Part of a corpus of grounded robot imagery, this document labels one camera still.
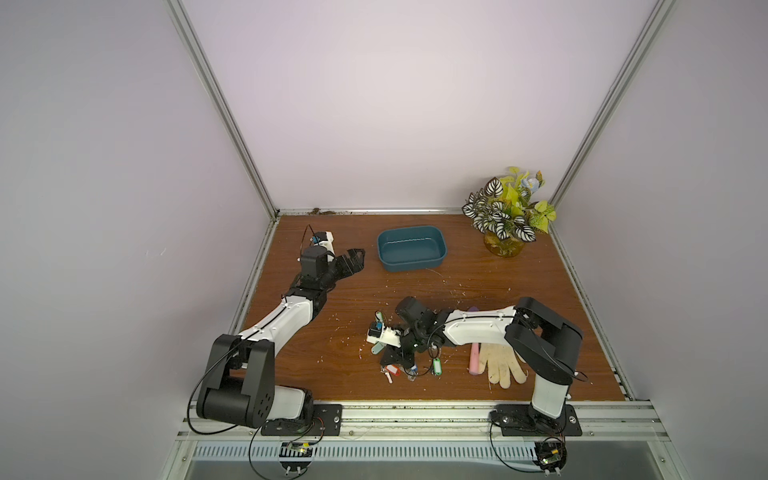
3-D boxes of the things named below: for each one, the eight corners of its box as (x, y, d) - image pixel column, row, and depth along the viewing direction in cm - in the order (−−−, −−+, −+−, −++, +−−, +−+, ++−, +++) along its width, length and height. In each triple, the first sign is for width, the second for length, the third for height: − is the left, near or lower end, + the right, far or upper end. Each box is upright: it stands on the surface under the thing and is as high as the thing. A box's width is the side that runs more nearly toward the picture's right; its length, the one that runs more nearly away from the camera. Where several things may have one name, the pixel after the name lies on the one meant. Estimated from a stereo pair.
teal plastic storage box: (377, 272, 105) (376, 261, 100) (379, 238, 115) (378, 226, 110) (446, 272, 105) (448, 261, 100) (441, 237, 115) (443, 226, 110)
